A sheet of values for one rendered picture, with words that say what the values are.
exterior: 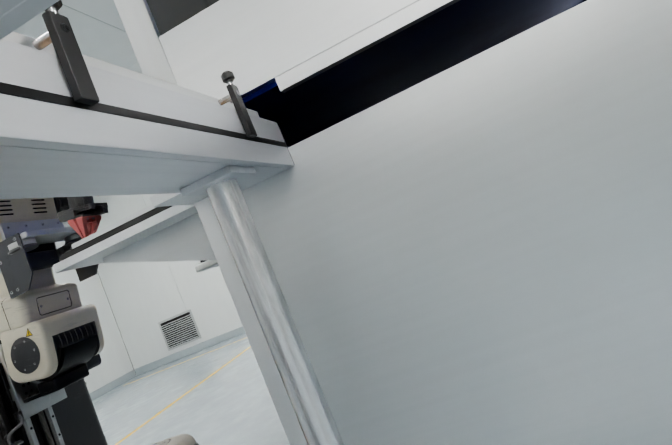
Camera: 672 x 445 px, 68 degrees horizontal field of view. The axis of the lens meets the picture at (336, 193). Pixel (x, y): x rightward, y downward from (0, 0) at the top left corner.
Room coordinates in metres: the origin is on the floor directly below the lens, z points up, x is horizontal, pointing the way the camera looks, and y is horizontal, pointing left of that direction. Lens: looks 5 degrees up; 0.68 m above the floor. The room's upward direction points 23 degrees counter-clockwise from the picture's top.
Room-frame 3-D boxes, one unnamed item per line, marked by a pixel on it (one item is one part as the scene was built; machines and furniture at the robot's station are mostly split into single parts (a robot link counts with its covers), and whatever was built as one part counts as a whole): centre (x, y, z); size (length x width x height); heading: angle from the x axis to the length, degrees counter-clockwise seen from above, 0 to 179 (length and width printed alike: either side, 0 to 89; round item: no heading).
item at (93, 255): (1.40, 0.34, 0.87); 0.70 x 0.48 x 0.02; 165
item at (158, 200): (0.92, 0.23, 0.87); 0.14 x 0.13 x 0.02; 75
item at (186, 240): (1.16, 0.41, 0.79); 0.34 x 0.03 x 0.13; 75
